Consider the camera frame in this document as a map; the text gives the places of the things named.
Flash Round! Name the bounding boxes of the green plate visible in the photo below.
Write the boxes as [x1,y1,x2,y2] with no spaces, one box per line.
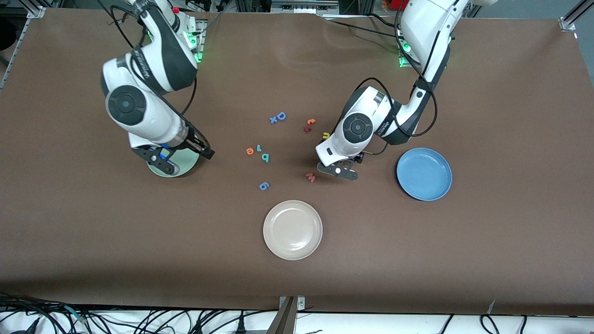
[148,149,201,178]

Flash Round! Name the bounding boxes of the blue plate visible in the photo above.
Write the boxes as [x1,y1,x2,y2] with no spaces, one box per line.
[396,148,453,202]

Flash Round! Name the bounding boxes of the beige plate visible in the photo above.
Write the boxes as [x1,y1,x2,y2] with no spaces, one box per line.
[263,200,323,261]

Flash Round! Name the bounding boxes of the brown table cover mat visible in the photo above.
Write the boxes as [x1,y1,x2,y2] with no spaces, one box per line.
[0,8,594,316]

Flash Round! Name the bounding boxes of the grey metal box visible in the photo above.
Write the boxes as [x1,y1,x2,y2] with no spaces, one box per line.
[271,0,340,14]

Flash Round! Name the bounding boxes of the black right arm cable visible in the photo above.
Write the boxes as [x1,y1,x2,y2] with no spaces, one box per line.
[97,0,198,116]

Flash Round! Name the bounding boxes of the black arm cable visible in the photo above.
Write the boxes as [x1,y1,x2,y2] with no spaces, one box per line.
[353,0,439,156]
[97,0,198,116]

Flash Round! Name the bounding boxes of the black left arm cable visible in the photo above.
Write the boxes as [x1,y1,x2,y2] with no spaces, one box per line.
[353,0,439,156]

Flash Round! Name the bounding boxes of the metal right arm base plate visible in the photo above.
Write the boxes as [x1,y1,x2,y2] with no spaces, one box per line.
[183,19,206,64]

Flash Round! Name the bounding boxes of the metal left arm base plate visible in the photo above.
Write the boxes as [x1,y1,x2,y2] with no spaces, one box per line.
[397,28,420,69]

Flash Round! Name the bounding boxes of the black cable across table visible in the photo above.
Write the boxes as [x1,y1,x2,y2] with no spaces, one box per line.
[325,13,405,40]

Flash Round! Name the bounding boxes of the metal table edge bracket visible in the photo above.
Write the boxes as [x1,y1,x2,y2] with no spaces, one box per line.
[278,296,306,334]

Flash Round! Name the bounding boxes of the black looped cable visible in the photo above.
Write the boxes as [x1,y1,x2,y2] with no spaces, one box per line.
[480,315,501,334]

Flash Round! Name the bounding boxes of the teal tipped cable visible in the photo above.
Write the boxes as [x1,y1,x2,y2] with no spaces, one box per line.
[64,305,89,324]

